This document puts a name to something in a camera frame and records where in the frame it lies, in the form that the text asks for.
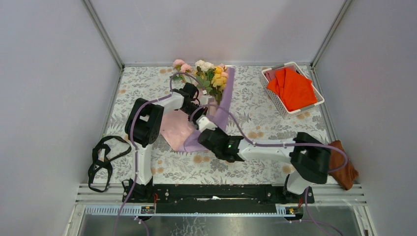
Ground pink and purple wrapping paper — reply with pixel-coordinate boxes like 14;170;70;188
160;67;236;152

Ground white fake flower stem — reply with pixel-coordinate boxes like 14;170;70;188
195;60;215;88

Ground pink fake flower stem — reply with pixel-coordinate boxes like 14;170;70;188
173;59;192;83

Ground yellow fake flower bunch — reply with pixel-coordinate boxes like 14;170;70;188
207;64;229;105

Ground black strap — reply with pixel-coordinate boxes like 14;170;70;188
87;135;132;193

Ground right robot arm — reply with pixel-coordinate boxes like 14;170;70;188
198;128;331;203

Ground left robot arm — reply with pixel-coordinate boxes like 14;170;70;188
125;83;208;202

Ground floral patterned tablecloth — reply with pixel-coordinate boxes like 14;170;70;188
107;66;329;184

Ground orange folded paper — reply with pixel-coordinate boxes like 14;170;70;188
267;71;318;112

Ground brown cloth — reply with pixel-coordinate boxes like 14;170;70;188
329;150;359;190

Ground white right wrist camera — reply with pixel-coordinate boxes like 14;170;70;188
196;116;218;132

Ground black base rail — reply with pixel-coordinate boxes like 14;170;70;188
122;184;315;214

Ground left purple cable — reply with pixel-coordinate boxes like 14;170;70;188
112;72;204;236

